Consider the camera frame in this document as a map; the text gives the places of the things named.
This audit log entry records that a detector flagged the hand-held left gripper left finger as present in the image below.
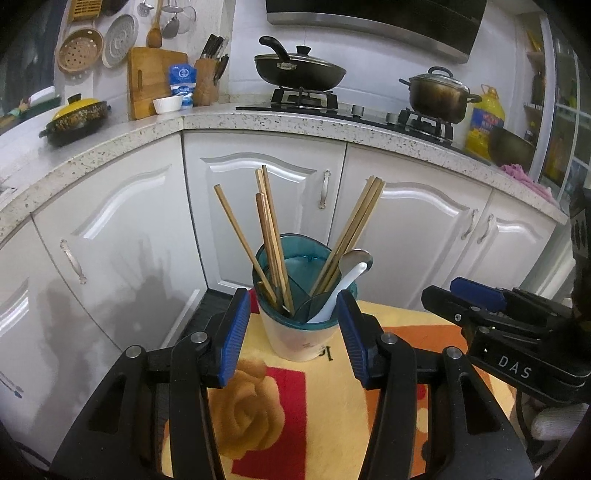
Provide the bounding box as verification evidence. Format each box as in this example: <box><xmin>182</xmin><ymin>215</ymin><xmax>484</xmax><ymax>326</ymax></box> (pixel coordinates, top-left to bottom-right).
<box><xmin>48</xmin><ymin>287</ymin><xmax>251</xmax><ymax>480</ymax></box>

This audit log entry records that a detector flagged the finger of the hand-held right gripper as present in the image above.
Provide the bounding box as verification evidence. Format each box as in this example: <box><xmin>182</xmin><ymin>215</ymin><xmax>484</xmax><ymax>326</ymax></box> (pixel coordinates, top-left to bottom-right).
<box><xmin>450</xmin><ymin>277</ymin><xmax>573</xmax><ymax>319</ymax></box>
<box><xmin>421</xmin><ymin>285</ymin><xmax>546</xmax><ymax>340</ymax></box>

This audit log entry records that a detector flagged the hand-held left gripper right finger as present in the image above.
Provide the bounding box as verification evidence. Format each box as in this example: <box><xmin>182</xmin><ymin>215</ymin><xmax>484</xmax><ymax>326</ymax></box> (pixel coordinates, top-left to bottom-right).
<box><xmin>335</xmin><ymin>291</ymin><xmax>532</xmax><ymax>480</ymax></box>

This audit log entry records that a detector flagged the white ceramic spoon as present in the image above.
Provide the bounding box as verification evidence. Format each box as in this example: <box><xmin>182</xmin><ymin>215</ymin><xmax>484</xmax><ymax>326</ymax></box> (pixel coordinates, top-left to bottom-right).
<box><xmin>307</xmin><ymin>261</ymin><xmax>374</xmax><ymax>324</ymax></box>

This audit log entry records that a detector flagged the cream and teal utensil holder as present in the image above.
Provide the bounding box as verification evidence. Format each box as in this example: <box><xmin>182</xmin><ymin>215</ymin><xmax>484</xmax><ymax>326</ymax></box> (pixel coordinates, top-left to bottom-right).
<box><xmin>252</xmin><ymin>233</ymin><xmax>360</xmax><ymax>363</ymax></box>

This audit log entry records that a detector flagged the metal spoon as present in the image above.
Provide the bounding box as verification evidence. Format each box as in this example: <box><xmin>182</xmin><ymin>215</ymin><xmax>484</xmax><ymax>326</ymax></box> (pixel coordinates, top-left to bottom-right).
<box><xmin>339</xmin><ymin>249</ymin><xmax>374</xmax><ymax>280</ymax></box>

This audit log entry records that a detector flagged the bunch of wooden chopsticks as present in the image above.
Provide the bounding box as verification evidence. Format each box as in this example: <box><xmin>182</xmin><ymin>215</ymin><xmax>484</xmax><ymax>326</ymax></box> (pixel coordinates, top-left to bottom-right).
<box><xmin>213</xmin><ymin>165</ymin><xmax>386</xmax><ymax>319</ymax></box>

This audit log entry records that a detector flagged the person's right hand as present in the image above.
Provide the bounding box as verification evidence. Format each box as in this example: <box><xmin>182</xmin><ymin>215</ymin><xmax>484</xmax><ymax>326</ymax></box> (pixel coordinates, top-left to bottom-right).
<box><xmin>530</xmin><ymin>405</ymin><xmax>585</xmax><ymax>441</ymax></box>

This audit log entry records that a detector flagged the white cabinet door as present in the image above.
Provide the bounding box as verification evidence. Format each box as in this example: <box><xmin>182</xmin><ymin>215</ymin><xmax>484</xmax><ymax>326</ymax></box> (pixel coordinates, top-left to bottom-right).
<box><xmin>339</xmin><ymin>143</ymin><xmax>494</xmax><ymax>319</ymax></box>
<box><xmin>0</xmin><ymin>215</ymin><xmax>123</xmax><ymax>462</ymax></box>
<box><xmin>475</xmin><ymin>188</ymin><xmax>571</xmax><ymax>301</ymax></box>
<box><xmin>182</xmin><ymin>130</ymin><xmax>348</xmax><ymax>301</ymax></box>
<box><xmin>31</xmin><ymin>134</ymin><xmax>208</xmax><ymax>352</ymax></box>

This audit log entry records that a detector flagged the floral printed tablecloth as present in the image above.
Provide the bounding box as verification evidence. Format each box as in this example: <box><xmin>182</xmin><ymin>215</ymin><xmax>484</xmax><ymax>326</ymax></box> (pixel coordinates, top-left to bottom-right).
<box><xmin>159</xmin><ymin>291</ymin><xmax>520</xmax><ymax>480</ymax></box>

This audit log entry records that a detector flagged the pink cloth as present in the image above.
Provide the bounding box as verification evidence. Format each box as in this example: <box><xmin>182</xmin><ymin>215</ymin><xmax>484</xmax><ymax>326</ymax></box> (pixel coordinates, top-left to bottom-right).
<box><xmin>501</xmin><ymin>163</ymin><xmax>557</xmax><ymax>201</ymax></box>

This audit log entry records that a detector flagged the dark metal bowl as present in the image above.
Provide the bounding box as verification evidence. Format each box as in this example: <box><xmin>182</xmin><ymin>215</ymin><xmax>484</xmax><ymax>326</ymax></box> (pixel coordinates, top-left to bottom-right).
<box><xmin>488</xmin><ymin>127</ymin><xmax>537</xmax><ymax>169</ymax></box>

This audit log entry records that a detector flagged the yellow oil bottle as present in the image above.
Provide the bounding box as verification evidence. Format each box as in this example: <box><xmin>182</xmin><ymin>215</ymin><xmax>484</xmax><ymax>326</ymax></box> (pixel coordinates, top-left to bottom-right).
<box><xmin>465</xmin><ymin>84</ymin><xmax>505</xmax><ymax>160</ymax></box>

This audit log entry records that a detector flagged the glass door cabinet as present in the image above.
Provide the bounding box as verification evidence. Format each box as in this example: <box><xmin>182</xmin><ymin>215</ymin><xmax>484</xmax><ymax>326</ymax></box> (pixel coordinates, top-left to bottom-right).
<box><xmin>526</xmin><ymin>14</ymin><xmax>591</xmax><ymax>195</ymax></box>

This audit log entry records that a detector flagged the brown pot with lid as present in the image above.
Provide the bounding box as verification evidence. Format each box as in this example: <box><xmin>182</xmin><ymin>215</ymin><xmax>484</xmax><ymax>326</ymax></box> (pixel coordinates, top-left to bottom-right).
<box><xmin>399</xmin><ymin>67</ymin><xmax>482</xmax><ymax>124</ymax></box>

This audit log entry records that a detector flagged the speckled kitchen countertop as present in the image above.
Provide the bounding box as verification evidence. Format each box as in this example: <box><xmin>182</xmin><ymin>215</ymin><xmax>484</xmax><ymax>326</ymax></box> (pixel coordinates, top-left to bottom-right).
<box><xmin>0</xmin><ymin>102</ymin><xmax>568</xmax><ymax>236</ymax></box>

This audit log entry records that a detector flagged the black gas stove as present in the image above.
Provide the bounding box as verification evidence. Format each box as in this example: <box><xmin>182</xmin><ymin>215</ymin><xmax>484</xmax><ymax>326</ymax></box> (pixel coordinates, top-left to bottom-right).
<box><xmin>235</xmin><ymin>87</ymin><xmax>455</xmax><ymax>149</ymax></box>

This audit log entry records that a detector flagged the small white bowl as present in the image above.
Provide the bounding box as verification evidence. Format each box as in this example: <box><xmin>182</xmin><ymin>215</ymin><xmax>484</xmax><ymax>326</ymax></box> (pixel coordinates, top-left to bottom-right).
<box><xmin>152</xmin><ymin>95</ymin><xmax>184</xmax><ymax>114</ymax></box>

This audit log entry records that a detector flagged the wooden knife block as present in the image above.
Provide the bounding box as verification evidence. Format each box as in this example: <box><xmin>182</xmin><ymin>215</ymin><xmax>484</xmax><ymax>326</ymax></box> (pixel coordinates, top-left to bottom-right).
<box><xmin>193</xmin><ymin>58</ymin><xmax>220</xmax><ymax>107</ymax></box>

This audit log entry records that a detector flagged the blue packet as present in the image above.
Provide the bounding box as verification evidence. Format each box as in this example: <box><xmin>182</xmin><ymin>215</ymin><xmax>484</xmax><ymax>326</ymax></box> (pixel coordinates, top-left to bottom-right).
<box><xmin>168</xmin><ymin>64</ymin><xmax>198</xmax><ymax>108</ymax></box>

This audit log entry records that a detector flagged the yellow and black casserole pot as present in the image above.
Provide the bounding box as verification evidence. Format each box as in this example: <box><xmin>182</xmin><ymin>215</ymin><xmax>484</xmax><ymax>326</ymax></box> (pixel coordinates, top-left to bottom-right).
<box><xmin>39</xmin><ymin>93</ymin><xmax>112</xmax><ymax>148</ymax></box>

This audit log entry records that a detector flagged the wooden cutting board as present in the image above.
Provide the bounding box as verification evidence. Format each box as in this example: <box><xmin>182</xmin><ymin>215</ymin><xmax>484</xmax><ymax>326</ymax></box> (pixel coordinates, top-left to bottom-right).
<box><xmin>127</xmin><ymin>46</ymin><xmax>189</xmax><ymax>121</ymax></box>

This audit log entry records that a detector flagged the black wok with lid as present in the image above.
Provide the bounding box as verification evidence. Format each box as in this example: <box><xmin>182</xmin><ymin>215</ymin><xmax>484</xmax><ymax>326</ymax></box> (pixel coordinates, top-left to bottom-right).
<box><xmin>254</xmin><ymin>36</ymin><xmax>347</xmax><ymax>92</ymax></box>

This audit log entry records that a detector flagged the black range hood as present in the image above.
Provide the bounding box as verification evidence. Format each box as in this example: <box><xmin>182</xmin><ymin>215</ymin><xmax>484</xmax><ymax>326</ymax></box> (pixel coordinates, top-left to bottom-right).
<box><xmin>265</xmin><ymin>0</ymin><xmax>488</xmax><ymax>65</ymax></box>

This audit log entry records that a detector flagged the green plastic tray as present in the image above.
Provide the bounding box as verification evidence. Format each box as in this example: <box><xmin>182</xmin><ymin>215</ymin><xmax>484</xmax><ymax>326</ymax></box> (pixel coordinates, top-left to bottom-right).
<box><xmin>4</xmin><ymin>90</ymin><xmax>62</xmax><ymax>124</ymax></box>

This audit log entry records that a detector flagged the wooden spatula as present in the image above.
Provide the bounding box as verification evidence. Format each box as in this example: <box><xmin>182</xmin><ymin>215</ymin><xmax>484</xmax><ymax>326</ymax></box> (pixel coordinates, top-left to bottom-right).
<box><xmin>147</xmin><ymin>0</ymin><xmax>163</xmax><ymax>49</ymax></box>

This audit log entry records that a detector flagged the metal skimmer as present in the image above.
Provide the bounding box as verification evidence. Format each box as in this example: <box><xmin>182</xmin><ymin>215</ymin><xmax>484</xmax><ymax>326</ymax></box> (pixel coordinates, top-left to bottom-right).
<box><xmin>161</xmin><ymin>0</ymin><xmax>181</xmax><ymax>40</ymax></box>

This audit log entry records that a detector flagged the grey round steamer plate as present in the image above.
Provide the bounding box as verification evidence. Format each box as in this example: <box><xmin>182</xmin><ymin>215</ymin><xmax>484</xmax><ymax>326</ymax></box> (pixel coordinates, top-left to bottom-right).
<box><xmin>102</xmin><ymin>14</ymin><xmax>139</xmax><ymax>69</ymax></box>

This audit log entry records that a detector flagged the metal strainer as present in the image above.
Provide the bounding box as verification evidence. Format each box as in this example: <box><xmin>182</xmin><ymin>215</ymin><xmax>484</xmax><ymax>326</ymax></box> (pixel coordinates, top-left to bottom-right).
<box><xmin>175</xmin><ymin>0</ymin><xmax>192</xmax><ymax>34</ymax></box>

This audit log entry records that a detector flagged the bamboo steamer basket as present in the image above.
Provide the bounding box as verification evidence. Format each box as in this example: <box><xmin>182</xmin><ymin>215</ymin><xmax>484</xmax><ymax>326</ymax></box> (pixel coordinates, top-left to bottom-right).
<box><xmin>56</xmin><ymin>28</ymin><xmax>105</xmax><ymax>75</ymax></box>

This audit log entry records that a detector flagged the yellow plastic rack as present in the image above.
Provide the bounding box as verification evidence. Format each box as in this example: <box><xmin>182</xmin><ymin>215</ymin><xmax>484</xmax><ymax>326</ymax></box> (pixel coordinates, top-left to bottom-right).
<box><xmin>68</xmin><ymin>0</ymin><xmax>103</xmax><ymax>24</ymax></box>

